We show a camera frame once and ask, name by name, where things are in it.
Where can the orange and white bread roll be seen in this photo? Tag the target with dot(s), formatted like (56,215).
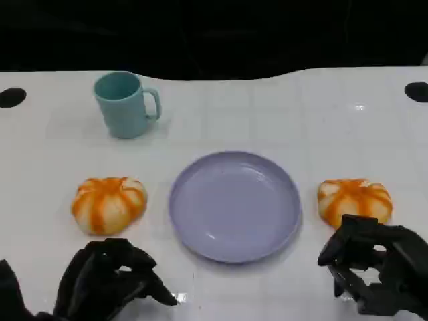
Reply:
(351,199)
(108,205)

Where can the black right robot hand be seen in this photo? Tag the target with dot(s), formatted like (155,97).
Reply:
(384,264)

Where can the lilac plate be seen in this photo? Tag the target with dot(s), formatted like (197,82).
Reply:
(234,207)

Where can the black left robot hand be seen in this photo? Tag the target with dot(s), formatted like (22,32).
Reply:
(97,281)

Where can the pale green mug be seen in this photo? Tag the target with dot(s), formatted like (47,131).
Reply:
(123,113)

